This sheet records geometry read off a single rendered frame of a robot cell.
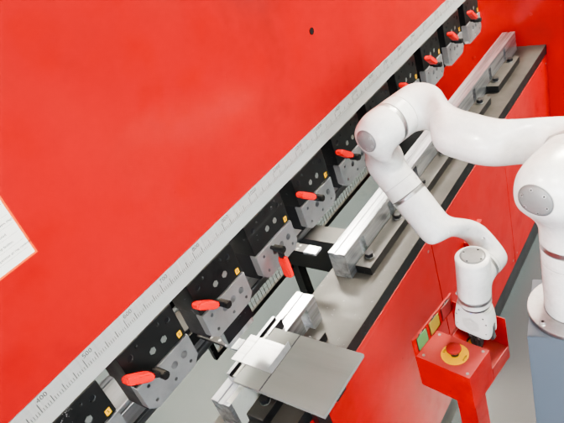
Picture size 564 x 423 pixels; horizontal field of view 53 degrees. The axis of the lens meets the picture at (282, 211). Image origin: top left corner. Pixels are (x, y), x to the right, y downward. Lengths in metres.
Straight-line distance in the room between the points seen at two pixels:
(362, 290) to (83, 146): 0.97
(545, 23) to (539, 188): 2.02
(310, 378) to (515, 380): 1.34
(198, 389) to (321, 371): 1.61
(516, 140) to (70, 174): 0.82
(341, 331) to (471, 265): 0.40
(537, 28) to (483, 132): 1.88
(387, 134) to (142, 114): 0.52
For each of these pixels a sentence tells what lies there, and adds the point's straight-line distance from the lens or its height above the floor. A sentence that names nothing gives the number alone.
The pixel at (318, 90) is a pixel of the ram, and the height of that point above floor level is 1.46.
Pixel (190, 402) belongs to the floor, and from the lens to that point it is 2.87.
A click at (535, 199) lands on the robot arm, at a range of 1.07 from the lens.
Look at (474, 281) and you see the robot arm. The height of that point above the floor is 1.01.
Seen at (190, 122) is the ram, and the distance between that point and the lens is 1.16.
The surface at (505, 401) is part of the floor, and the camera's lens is 2.48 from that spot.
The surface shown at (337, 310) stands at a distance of 1.66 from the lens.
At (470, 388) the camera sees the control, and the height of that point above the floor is 0.74.
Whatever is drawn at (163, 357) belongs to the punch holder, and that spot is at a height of 1.23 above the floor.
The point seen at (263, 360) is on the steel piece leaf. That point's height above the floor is 1.00.
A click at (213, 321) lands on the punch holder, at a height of 1.20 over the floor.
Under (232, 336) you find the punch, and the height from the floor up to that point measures 1.09.
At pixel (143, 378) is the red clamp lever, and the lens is 1.13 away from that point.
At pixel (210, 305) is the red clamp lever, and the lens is 1.20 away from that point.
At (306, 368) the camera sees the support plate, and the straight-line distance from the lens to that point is 1.36.
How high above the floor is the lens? 1.99
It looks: 31 degrees down
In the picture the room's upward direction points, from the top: 20 degrees counter-clockwise
